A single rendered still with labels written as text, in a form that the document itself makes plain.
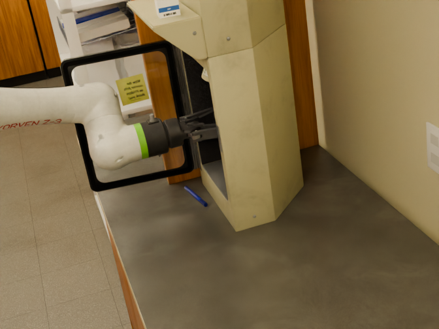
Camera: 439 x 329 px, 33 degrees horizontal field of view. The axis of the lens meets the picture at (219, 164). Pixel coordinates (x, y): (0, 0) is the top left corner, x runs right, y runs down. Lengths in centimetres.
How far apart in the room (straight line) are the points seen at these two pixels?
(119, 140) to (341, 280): 63
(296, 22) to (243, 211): 61
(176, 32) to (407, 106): 57
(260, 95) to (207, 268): 44
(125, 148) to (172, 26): 34
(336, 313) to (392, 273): 18
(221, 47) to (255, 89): 14
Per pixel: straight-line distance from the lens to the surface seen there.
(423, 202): 186
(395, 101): 186
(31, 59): 682
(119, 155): 183
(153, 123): 186
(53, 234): 413
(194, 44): 170
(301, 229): 188
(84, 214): 425
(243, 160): 183
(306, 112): 227
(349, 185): 207
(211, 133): 185
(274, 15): 185
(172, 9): 173
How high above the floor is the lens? 191
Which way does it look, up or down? 25 degrees down
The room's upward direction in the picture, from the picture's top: 9 degrees counter-clockwise
